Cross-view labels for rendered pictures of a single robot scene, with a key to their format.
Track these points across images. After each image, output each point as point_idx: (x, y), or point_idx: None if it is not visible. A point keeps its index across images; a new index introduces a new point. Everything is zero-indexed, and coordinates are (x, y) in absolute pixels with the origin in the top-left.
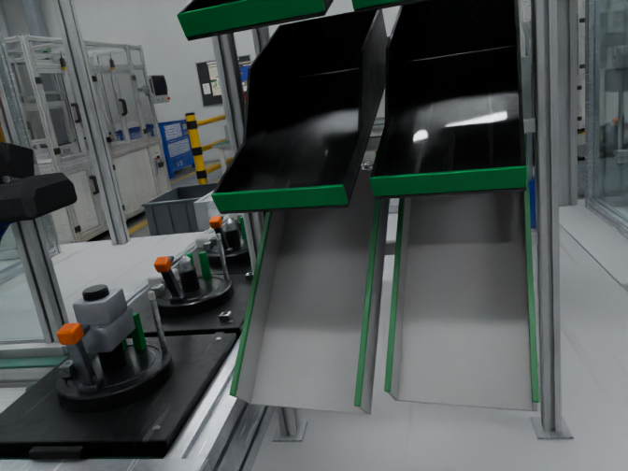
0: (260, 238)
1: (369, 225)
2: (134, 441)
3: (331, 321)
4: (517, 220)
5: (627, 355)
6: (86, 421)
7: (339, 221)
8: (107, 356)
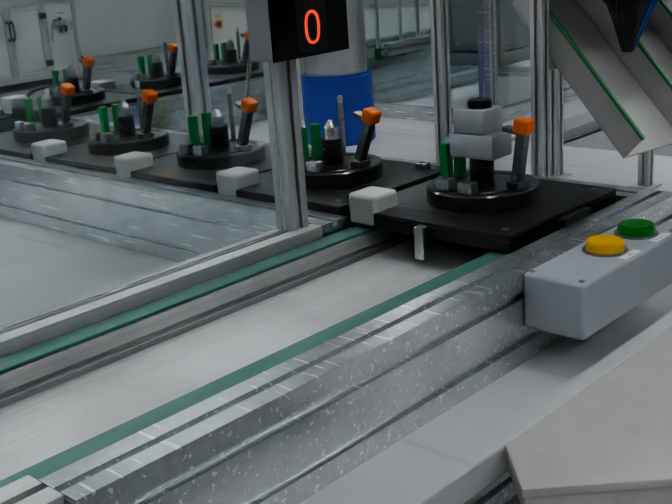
0: (548, 46)
1: (592, 33)
2: (602, 195)
3: (623, 95)
4: (647, 25)
5: (598, 159)
6: (546, 205)
7: (573, 32)
8: (491, 167)
